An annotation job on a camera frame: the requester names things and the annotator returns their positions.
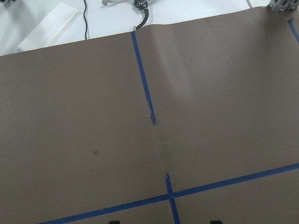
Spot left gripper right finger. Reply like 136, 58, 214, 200
210, 220, 221, 224

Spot metal reacher grabber tool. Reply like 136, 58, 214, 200
101, 0, 150, 31

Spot blue tape grid lines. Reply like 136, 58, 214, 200
46, 31, 299, 224

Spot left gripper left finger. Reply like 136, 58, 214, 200
108, 220, 120, 224

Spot aluminium frame post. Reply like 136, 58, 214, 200
268, 0, 299, 14

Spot brown paper table cover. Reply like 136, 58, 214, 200
0, 7, 299, 224

